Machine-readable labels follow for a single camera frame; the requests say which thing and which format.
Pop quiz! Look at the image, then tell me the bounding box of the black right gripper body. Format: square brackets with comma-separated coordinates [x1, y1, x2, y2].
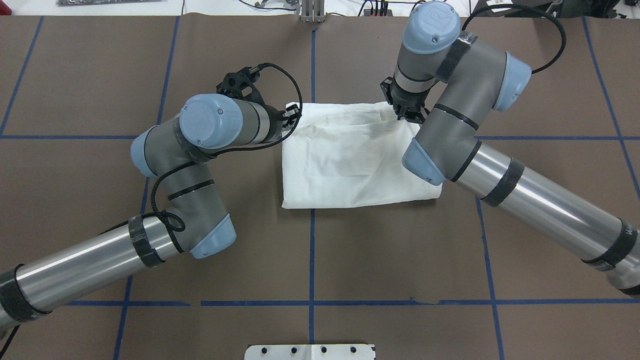
[380, 76, 431, 123]

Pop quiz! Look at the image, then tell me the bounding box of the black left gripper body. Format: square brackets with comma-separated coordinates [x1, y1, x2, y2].
[265, 105, 291, 146]

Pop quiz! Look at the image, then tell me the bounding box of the white printed t-shirt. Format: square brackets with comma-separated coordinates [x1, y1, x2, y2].
[282, 102, 442, 210]

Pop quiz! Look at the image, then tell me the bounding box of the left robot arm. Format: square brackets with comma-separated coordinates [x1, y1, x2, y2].
[1, 93, 303, 335]

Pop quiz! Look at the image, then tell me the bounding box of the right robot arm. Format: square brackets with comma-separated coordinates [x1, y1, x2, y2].
[381, 1, 639, 299]

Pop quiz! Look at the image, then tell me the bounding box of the white mounting plate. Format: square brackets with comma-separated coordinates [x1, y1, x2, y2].
[244, 343, 377, 360]

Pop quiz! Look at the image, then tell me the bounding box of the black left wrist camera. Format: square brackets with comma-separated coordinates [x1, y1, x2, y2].
[215, 66, 265, 105]

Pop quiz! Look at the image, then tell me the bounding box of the aluminium frame post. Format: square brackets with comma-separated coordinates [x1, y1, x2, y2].
[298, 0, 326, 23]

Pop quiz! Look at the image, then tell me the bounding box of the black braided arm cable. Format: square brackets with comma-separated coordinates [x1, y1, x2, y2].
[150, 62, 304, 233]

